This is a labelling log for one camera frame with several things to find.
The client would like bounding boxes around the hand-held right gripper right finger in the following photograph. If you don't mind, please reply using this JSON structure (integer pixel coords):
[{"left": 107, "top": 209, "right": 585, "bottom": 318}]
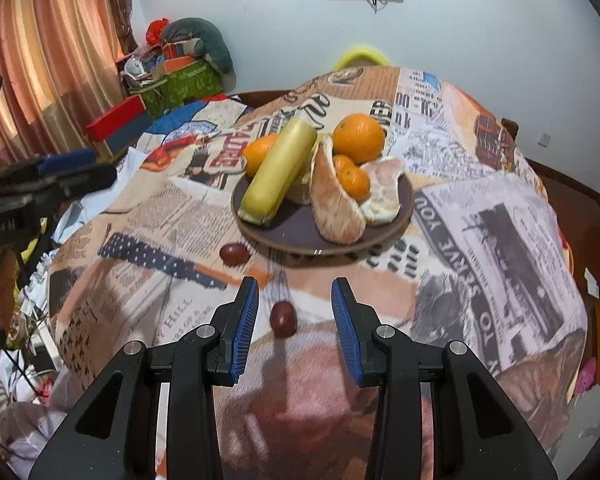
[{"left": 331, "top": 277, "right": 558, "bottom": 480}]

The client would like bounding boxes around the purple plate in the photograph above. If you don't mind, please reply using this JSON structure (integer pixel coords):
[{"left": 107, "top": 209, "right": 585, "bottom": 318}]
[{"left": 230, "top": 170, "right": 416, "bottom": 256}]

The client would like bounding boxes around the red box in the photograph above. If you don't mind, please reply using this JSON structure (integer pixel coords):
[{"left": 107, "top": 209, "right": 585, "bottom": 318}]
[{"left": 85, "top": 95, "right": 148, "bottom": 143}]

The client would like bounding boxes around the orange box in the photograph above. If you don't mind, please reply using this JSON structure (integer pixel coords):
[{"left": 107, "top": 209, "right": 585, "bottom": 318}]
[{"left": 162, "top": 55, "right": 199, "bottom": 74}]

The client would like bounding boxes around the brown patterned curtain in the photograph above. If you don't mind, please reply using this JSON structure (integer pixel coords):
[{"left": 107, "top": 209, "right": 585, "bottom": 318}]
[{"left": 100, "top": 0, "right": 137, "bottom": 58}]

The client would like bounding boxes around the white paper sheet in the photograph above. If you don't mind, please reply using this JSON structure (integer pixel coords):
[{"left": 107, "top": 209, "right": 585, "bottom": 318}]
[{"left": 582, "top": 267, "right": 600, "bottom": 302}]

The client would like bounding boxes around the striped orange curtain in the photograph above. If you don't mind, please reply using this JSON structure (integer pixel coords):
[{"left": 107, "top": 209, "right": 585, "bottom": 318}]
[{"left": 0, "top": 0, "right": 126, "bottom": 171}]

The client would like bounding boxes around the green patterned bag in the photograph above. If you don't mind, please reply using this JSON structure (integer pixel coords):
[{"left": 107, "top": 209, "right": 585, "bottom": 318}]
[{"left": 125, "top": 60, "right": 223, "bottom": 118}]

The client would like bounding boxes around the person's left hand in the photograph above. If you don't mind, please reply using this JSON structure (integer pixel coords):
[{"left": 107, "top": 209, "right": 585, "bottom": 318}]
[{"left": 0, "top": 252, "right": 22, "bottom": 331}]

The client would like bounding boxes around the newspaper printed blanket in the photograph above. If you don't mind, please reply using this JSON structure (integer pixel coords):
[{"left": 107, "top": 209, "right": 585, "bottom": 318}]
[{"left": 45, "top": 62, "right": 588, "bottom": 480}]

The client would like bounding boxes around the dark red jujube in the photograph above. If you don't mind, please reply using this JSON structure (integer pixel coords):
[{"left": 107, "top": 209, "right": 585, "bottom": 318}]
[
  {"left": 269, "top": 301, "right": 297, "bottom": 337},
  {"left": 220, "top": 243, "right": 251, "bottom": 266}
]

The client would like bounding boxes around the white bed sheet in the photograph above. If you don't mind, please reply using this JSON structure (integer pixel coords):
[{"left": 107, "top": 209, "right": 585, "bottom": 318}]
[{"left": 52, "top": 147, "right": 148, "bottom": 243}]

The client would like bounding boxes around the pomelo piece with white pith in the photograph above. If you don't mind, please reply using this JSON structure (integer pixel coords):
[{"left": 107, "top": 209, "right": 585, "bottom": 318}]
[{"left": 360, "top": 156, "right": 406, "bottom": 226}]

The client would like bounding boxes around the yellow corn cob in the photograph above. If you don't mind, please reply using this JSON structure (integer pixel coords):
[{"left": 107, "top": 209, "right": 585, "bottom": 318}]
[{"left": 237, "top": 116, "right": 318, "bottom": 226}]

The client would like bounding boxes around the red plastic bag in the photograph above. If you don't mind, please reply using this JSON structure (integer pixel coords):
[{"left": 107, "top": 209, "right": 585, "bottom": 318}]
[{"left": 146, "top": 18, "right": 171, "bottom": 46}]

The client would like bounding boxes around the yellow foam tube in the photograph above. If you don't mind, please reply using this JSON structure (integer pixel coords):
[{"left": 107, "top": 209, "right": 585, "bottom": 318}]
[{"left": 332, "top": 45, "right": 388, "bottom": 71}]

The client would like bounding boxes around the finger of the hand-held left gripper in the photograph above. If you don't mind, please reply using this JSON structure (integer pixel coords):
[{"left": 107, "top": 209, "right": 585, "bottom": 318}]
[
  {"left": 0, "top": 148, "right": 98, "bottom": 181},
  {"left": 0, "top": 162, "right": 118, "bottom": 211}
]

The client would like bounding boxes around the large orange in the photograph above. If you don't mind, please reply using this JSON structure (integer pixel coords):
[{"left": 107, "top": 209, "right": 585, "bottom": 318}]
[
  {"left": 332, "top": 112, "right": 386, "bottom": 166},
  {"left": 242, "top": 134, "right": 281, "bottom": 178}
]

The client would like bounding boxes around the grey plush toy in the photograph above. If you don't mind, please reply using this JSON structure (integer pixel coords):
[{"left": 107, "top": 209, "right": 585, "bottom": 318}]
[{"left": 160, "top": 17, "right": 236, "bottom": 78}]

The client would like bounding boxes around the small tangerine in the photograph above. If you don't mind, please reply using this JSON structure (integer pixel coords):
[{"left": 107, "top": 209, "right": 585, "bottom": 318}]
[{"left": 332, "top": 154, "right": 371, "bottom": 202}]

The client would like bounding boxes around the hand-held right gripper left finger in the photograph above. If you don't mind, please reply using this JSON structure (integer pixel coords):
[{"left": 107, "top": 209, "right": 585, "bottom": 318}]
[{"left": 27, "top": 276, "right": 260, "bottom": 480}]

